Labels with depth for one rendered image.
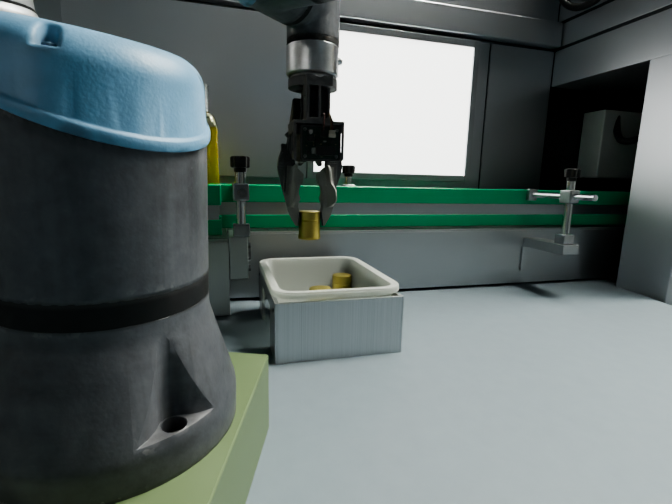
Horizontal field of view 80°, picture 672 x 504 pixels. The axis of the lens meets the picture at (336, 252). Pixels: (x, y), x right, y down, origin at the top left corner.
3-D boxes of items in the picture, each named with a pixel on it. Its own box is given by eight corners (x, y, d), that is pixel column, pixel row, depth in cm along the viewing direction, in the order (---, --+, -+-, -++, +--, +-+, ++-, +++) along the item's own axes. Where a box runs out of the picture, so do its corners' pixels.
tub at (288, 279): (352, 300, 75) (353, 255, 73) (403, 349, 54) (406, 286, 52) (258, 306, 70) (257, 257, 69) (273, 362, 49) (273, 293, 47)
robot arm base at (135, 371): (221, 502, 20) (220, 319, 18) (-127, 526, 18) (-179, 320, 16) (244, 357, 35) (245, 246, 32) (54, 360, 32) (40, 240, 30)
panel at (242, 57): (462, 182, 106) (473, 45, 100) (469, 182, 103) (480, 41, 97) (80, 172, 82) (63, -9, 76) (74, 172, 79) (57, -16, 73)
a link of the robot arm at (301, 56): (283, 53, 60) (336, 58, 62) (283, 86, 60) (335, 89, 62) (290, 36, 52) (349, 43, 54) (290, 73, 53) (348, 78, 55)
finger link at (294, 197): (282, 226, 57) (291, 161, 56) (277, 222, 63) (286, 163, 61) (303, 229, 58) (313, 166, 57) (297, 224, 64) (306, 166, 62)
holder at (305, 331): (343, 295, 80) (344, 257, 78) (401, 351, 54) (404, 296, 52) (256, 300, 75) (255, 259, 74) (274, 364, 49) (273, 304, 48)
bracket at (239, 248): (249, 266, 74) (248, 229, 72) (252, 279, 65) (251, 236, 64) (229, 267, 73) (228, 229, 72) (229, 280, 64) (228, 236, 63)
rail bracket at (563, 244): (530, 267, 93) (541, 170, 89) (593, 286, 77) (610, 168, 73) (513, 268, 92) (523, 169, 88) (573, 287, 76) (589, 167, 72)
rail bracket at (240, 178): (247, 228, 74) (246, 159, 72) (253, 241, 58) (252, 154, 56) (230, 228, 73) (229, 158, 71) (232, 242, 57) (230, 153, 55)
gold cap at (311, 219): (322, 239, 63) (322, 212, 62) (300, 240, 62) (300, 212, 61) (317, 236, 66) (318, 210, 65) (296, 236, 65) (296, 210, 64)
